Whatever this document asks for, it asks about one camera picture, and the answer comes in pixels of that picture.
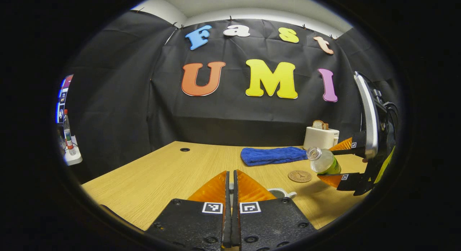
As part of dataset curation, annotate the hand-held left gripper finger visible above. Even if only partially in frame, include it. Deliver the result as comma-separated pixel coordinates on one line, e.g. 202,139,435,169
144,171,232,251
232,170,317,251

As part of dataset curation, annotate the green label water bottle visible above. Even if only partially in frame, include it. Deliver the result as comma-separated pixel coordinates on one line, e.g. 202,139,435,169
306,147,341,175

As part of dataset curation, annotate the white ceramic teacup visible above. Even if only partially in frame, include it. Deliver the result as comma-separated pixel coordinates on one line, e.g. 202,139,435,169
267,188,297,200

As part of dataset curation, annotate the round wooden coaster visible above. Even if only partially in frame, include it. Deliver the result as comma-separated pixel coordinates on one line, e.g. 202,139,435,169
288,170,312,183

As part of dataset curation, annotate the red-capped plastic bottle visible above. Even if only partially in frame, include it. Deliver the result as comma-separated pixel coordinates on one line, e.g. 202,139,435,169
63,109,77,156

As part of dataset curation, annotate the white toaster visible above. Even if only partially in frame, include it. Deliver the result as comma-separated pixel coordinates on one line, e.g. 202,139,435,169
303,126,340,151

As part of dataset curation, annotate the blue towel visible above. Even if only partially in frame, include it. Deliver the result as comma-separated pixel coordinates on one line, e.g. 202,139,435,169
241,147,308,167

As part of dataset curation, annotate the black backdrop cloth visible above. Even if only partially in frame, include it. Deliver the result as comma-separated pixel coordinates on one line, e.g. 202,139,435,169
61,10,400,183

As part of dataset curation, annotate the white side table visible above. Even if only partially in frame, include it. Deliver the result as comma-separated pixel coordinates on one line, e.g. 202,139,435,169
61,136,82,166

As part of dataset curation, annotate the computer monitor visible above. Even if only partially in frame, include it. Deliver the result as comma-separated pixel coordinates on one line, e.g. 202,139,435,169
56,75,74,124

